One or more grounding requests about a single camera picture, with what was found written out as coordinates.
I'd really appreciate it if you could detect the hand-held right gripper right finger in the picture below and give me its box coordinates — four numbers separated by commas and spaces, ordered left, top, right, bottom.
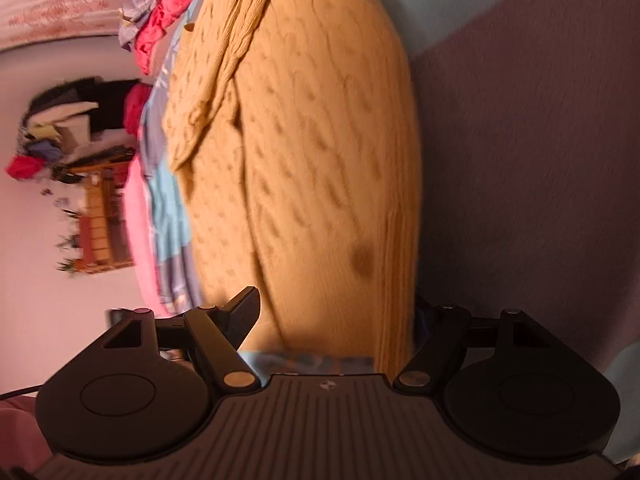
393, 297, 556, 395

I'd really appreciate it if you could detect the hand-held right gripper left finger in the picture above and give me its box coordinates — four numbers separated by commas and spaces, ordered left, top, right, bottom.
100, 286, 262, 395

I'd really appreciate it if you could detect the yellow cable knit cardigan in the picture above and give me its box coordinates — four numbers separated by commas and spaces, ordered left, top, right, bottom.
162, 0, 423, 376

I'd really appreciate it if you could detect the stack of red clothes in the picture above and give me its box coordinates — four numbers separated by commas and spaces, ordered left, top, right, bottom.
122, 82, 153, 136

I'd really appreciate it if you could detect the pink blanket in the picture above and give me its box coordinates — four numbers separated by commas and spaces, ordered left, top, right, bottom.
122, 152, 166, 317

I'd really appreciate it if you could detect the wooden shelf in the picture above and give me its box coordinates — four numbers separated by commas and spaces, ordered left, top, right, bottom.
65, 145, 136, 275

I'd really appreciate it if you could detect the blue patterned blanket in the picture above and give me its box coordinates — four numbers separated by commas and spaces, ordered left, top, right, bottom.
140, 0, 640, 466

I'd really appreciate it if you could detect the white patterned curtain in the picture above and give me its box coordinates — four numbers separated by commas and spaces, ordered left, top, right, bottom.
0, 0, 156, 52

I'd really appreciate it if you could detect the black cable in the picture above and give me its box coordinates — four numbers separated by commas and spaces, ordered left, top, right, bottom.
0, 384, 46, 401

